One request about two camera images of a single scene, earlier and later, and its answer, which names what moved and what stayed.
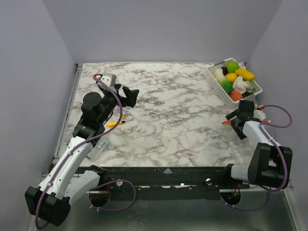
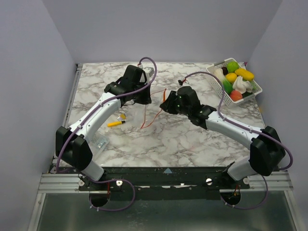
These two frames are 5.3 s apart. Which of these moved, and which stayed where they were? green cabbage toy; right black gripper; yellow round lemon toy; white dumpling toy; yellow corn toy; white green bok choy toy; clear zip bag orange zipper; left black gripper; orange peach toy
Moved: clear zip bag orange zipper; right black gripper; left black gripper
Stayed: white green bok choy toy; yellow corn toy; orange peach toy; yellow round lemon toy; green cabbage toy; white dumpling toy
